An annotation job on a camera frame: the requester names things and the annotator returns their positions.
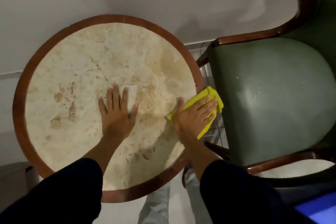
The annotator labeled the round marble wooden table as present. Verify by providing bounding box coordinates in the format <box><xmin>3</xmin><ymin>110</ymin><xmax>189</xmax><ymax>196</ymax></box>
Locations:
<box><xmin>12</xmin><ymin>14</ymin><xmax>206</xmax><ymax>203</ymax></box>

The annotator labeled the person's left leg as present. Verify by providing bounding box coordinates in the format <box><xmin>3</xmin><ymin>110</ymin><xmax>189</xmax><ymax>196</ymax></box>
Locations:
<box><xmin>137</xmin><ymin>180</ymin><xmax>172</xmax><ymax>224</ymax></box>

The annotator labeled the grey box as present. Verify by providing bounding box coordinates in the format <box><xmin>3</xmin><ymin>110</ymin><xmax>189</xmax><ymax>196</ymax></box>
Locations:
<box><xmin>0</xmin><ymin>162</ymin><xmax>40</xmax><ymax>207</ymax></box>

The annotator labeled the person's left forearm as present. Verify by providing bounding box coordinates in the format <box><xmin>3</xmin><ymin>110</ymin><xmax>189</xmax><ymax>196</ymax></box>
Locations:
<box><xmin>0</xmin><ymin>136</ymin><xmax>125</xmax><ymax>224</ymax></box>

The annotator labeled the yellow cleaning cloth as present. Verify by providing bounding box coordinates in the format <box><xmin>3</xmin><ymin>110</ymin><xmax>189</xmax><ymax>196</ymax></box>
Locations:
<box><xmin>165</xmin><ymin>86</ymin><xmax>224</xmax><ymax>140</ymax></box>

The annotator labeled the person's left hand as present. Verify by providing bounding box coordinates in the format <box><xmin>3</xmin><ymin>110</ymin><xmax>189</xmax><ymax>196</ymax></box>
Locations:
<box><xmin>98</xmin><ymin>83</ymin><xmax>139</xmax><ymax>141</ymax></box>

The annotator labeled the person's right forearm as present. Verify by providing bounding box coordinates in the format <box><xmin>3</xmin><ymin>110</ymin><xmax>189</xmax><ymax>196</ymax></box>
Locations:
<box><xmin>181</xmin><ymin>133</ymin><xmax>313</xmax><ymax>224</ymax></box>

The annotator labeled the green wooden armchair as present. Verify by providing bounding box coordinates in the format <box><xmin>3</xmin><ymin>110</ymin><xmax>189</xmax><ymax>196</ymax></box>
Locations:
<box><xmin>195</xmin><ymin>0</ymin><xmax>336</xmax><ymax>177</ymax></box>

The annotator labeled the person's right hand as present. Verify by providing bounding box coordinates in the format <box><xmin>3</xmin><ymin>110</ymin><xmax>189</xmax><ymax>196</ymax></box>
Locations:
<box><xmin>172</xmin><ymin>96</ymin><xmax>218</xmax><ymax>140</ymax></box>

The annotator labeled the person's leg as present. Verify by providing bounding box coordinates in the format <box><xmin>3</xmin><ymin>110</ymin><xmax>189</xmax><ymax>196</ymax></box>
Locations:
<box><xmin>137</xmin><ymin>180</ymin><xmax>172</xmax><ymax>224</ymax></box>
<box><xmin>184</xmin><ymin>168</ymin><xmax>214</xmax><ymax>224</ymax></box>

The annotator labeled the person's right leg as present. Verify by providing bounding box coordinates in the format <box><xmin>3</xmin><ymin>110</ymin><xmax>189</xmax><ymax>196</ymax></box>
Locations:
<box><xmin>184</xmin><ymin>168</ymin><xmax>214</xmax><ymax>224</ymax></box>

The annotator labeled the blue panel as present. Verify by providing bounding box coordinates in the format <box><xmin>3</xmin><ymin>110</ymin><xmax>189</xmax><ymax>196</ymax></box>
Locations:
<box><xmin>294</xmin><ymin>192</ymin><xmax>336</xmax><ymax>224</ymax></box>

